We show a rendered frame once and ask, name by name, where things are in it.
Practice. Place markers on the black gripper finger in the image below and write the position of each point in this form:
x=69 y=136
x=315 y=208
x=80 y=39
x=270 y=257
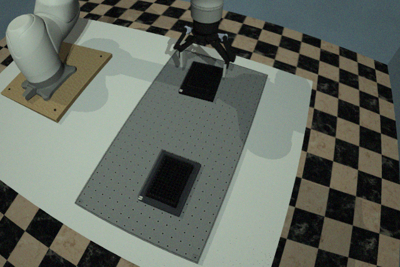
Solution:
x=181 y=48
x=228 y=55

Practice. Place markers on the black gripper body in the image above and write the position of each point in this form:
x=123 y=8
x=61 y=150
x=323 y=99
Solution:
x=210 y=30

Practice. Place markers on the black well plate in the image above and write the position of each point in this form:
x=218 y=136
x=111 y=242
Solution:
x=202 y=78
x=171 y=177

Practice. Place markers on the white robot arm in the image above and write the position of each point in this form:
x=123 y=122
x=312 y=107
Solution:
x=34 y=41

